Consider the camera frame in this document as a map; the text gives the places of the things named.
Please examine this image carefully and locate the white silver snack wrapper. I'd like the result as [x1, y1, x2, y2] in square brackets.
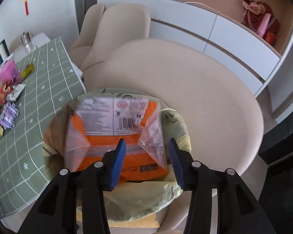
[7, 83, 26, 103]

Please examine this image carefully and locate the red plush gift decoration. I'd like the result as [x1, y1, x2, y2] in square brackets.
[241, 0, 280, 45]

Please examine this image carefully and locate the red snack wrapper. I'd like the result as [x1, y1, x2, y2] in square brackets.
[0, 81, 13, 106]

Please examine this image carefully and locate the orange snack bag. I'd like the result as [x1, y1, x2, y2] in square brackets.
[64, 97, 169, 182]

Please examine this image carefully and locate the green checked tablecloth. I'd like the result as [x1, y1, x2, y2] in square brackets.
[0, 37, 85, 218]

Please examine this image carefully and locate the near beige chair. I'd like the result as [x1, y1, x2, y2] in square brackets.
[83, 39, 264, 233]

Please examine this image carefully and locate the pink storage box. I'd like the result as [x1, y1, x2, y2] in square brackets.
[0, 60, 20, 83]

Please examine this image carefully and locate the purple snack wrapper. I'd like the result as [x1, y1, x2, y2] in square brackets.
[0, 103, 19, 130]

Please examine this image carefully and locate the metal kettle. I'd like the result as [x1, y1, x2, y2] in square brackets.
[21, 32, 34, 53]

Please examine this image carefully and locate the far beige chair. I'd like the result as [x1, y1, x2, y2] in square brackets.
[68, 3, 105, 67]

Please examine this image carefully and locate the yellow snack wrapper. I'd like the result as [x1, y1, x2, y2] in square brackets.
[20, 63, 35, 79]

